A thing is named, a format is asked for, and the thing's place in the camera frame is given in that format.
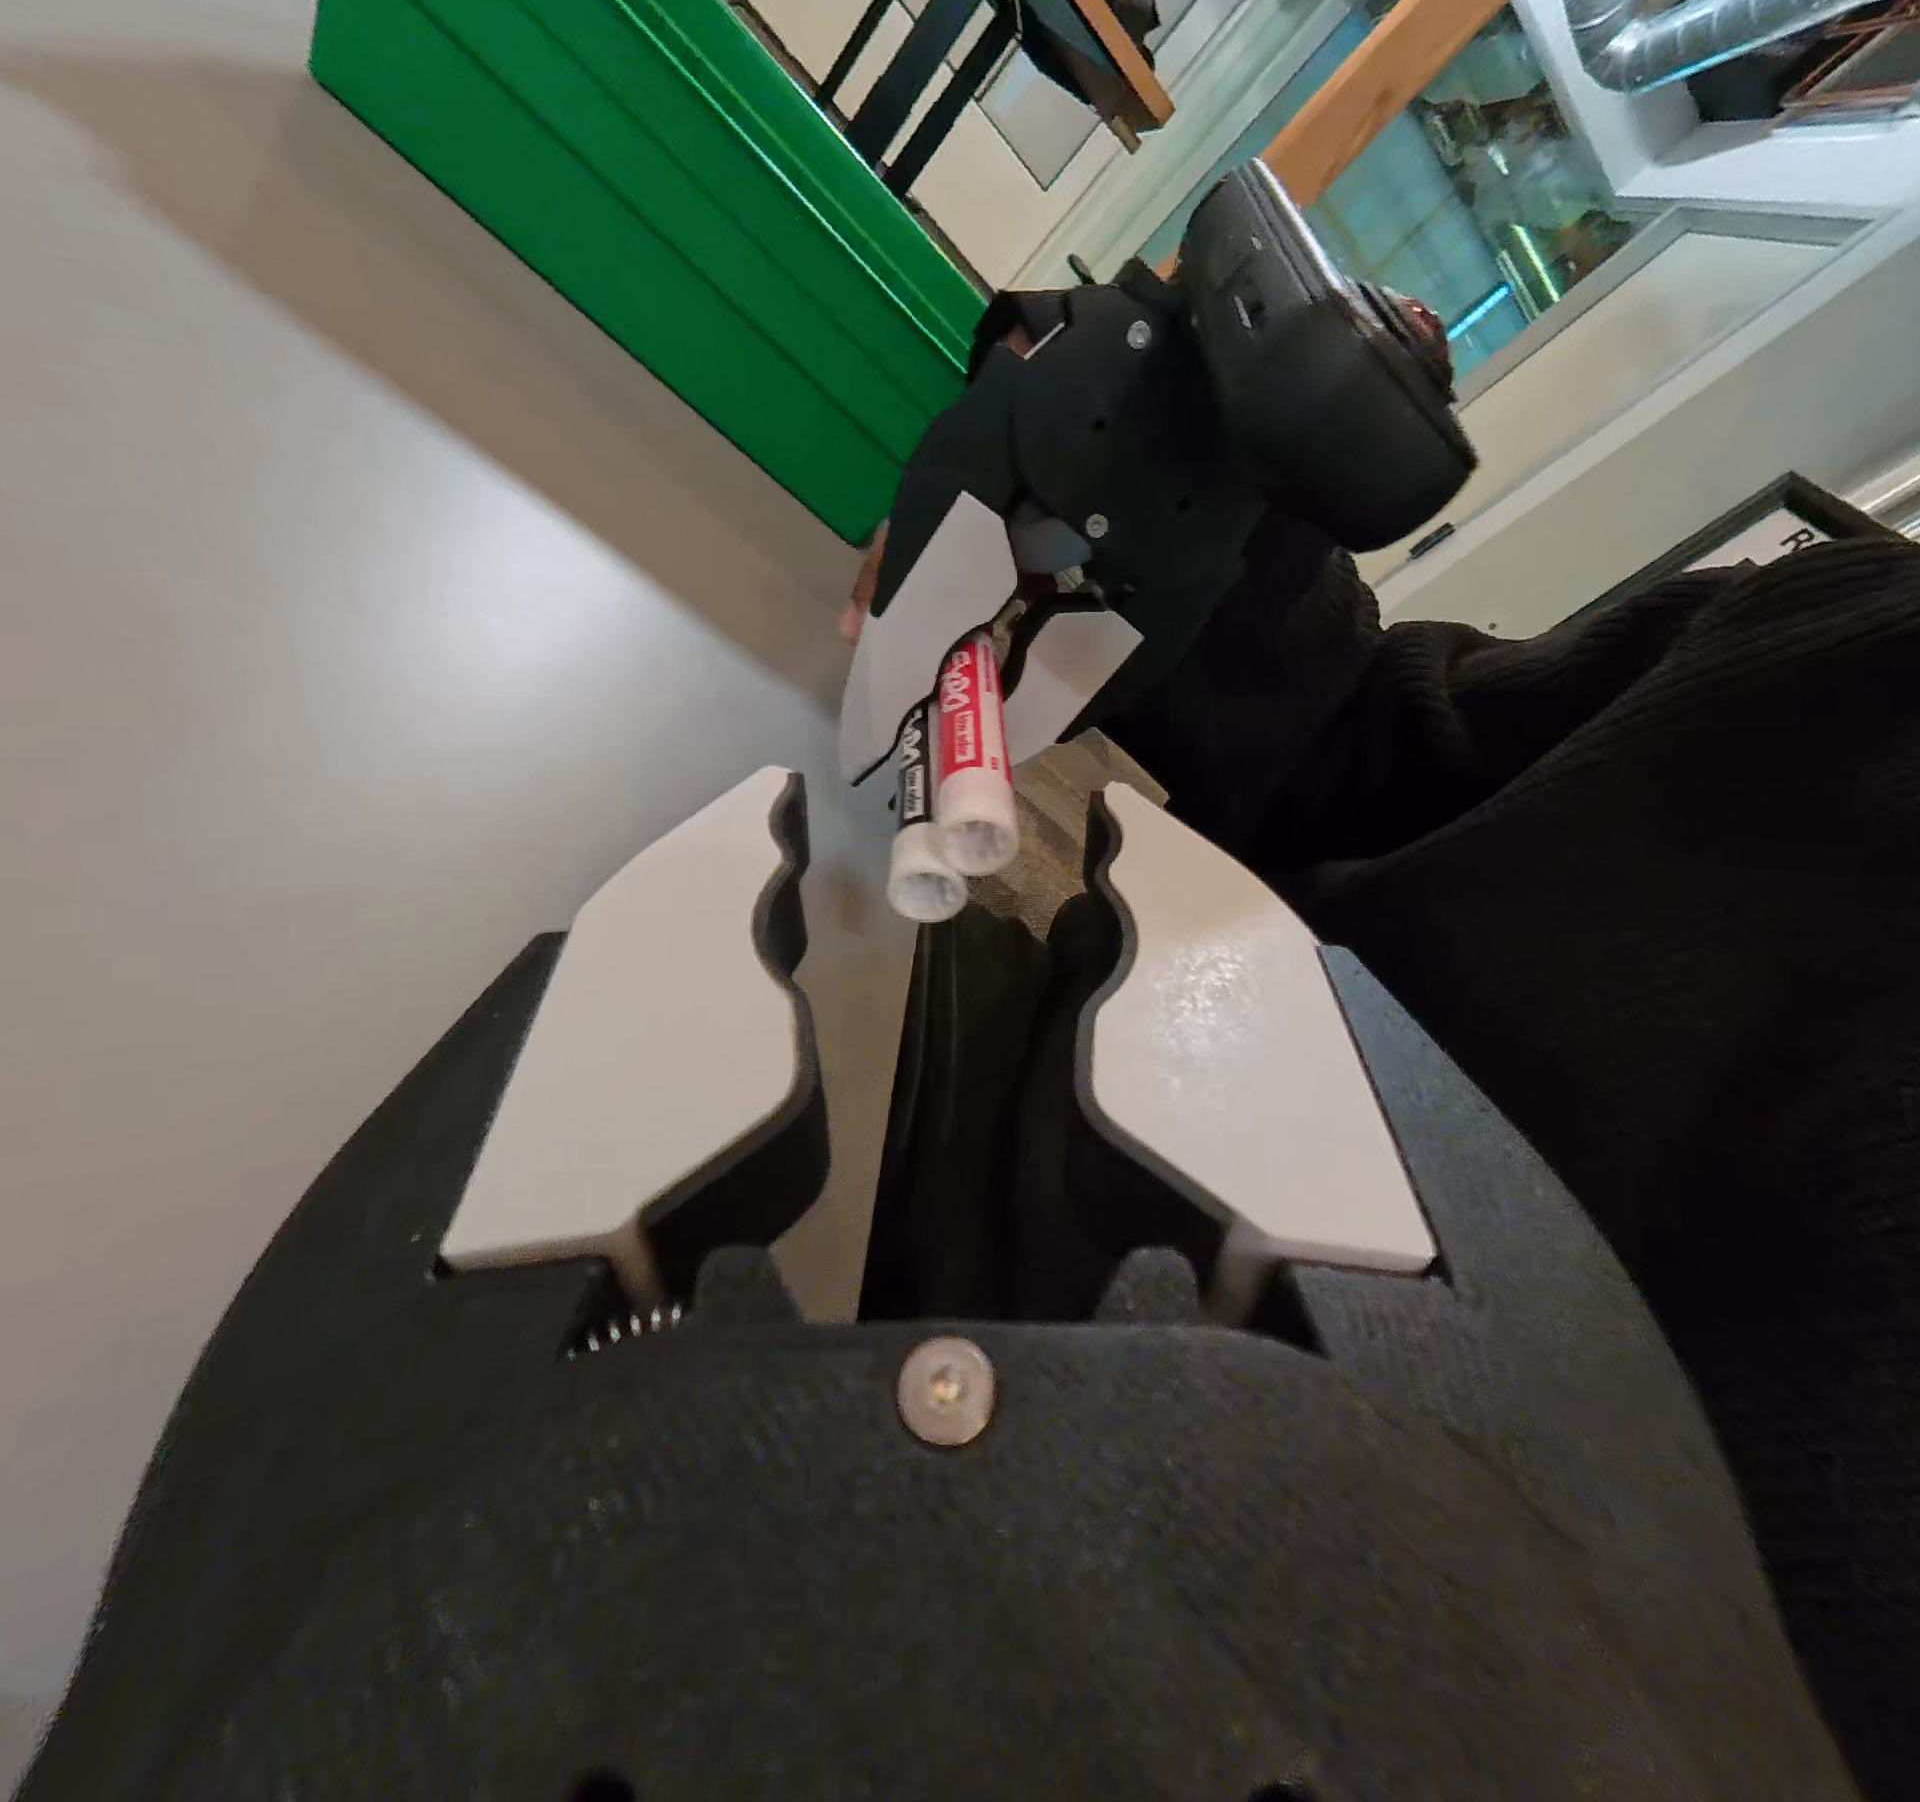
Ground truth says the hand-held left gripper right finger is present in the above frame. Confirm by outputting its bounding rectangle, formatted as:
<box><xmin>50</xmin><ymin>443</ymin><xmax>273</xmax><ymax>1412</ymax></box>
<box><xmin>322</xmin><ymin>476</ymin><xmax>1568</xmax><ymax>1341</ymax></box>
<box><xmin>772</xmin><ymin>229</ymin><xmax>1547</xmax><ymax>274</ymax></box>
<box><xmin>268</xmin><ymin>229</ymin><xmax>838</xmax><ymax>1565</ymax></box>
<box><xmin>1073</xmin><ymin>785</ymin><xmax>1442</xmax><ymax>1328</ymax></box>

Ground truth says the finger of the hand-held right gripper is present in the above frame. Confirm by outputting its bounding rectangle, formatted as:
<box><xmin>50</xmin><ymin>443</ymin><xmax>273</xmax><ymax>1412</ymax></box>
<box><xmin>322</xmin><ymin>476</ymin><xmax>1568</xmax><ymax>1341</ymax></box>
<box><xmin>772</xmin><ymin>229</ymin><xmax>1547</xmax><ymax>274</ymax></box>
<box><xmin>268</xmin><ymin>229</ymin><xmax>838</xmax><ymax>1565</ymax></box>
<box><xmin>996</xmin><ymin>603</ymin><xmax>1153</xmax><ymax>757</ymax></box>
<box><xmin>837</xmin><ymin>487</ymin><xmax>1044</xmax><ymax>791</ymax></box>

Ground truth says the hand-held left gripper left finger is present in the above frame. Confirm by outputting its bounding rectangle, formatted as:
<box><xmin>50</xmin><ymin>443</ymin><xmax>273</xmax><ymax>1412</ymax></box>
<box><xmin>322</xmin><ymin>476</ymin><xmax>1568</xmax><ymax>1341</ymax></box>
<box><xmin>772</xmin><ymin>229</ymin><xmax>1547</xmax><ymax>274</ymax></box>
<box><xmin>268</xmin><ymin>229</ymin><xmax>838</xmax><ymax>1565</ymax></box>
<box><xmin>436</xmin><ymin>768</ymin><xmax>829</xmax><ymax>1310</ymax></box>

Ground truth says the red dry erase marker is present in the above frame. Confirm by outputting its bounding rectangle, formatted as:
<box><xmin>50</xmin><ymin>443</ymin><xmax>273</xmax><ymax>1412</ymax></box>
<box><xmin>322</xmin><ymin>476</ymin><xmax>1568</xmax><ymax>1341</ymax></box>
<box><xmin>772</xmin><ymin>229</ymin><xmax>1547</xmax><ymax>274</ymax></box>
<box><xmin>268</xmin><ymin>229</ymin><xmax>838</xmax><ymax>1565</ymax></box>
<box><xmin>924</xmin><ymin>635</ymin><xmax>1029</xmax><ymax>878</ymax></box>

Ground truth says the black dry erase marker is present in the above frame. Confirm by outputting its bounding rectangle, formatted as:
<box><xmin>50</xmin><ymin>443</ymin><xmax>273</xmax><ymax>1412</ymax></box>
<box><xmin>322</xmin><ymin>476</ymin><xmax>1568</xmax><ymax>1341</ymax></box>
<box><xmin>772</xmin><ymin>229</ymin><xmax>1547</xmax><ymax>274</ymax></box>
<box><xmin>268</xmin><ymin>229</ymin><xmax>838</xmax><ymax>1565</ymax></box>
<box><xmin>882</xmin><ymin>696</ymin><xmax>973</xmax><ymax>927</ymax></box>

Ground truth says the person's right forearm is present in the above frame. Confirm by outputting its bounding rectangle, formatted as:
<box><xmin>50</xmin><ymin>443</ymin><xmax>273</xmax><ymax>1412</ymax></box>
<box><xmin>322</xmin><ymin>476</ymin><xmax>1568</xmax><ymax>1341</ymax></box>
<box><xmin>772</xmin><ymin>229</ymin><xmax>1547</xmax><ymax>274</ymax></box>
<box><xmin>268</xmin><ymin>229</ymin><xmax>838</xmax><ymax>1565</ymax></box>
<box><xmin>1112</xmin><ymin>532</ymin><xmax>1920</xmax><ymax>962</ymax></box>

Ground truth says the person's right hand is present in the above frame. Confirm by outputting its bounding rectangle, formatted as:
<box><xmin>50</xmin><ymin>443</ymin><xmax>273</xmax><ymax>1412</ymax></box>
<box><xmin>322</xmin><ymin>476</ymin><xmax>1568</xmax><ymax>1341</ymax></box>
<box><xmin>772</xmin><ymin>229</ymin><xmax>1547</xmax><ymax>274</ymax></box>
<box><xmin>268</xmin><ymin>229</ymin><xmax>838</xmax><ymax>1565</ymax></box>
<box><xmin>837</xmin><ymin>519</ymin><xmax>899</xmax><ymax>643</ymax></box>

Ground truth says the person's black sweater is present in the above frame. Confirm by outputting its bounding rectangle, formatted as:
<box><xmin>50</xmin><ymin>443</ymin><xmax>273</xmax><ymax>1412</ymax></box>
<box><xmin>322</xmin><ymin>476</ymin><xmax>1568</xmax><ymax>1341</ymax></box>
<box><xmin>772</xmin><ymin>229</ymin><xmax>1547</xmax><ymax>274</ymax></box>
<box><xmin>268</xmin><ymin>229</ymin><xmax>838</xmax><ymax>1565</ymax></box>
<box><xmin>1304</xmin><ymin>544</ymin><xmax>1920</xmax><ymax>1802</ymax></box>

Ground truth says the wooden beam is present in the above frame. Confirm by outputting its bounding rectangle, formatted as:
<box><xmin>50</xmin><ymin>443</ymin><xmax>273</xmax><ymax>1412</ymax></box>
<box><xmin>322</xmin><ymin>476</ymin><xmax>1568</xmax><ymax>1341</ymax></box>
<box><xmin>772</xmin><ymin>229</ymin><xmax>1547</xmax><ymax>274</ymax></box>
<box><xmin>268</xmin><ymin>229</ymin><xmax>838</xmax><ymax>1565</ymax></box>
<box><xmin>1257</xmin><ymin>0</ymin><xmax>1625</xmax><ymax>207</ymax></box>

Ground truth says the green plastic bin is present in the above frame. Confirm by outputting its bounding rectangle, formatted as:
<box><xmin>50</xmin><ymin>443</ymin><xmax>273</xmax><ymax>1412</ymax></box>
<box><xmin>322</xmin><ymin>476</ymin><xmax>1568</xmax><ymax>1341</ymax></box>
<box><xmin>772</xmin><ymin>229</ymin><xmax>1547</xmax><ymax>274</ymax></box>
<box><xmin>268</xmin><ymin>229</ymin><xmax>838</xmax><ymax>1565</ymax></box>
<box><xmin>308</xmin><ymin>0</ymin><xmax>996</xmax><ymax>549</ymax></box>

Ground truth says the framed wall poster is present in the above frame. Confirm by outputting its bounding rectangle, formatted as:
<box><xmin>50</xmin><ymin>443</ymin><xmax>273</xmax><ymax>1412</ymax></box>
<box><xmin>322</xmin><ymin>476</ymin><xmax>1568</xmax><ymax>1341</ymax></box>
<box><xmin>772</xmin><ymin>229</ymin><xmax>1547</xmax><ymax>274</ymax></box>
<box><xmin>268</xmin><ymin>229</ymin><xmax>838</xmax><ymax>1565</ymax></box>
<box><xmin>1671</xmin><ymin>474</ymin><xmax>1920</xmax><ymax>589</ymax></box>

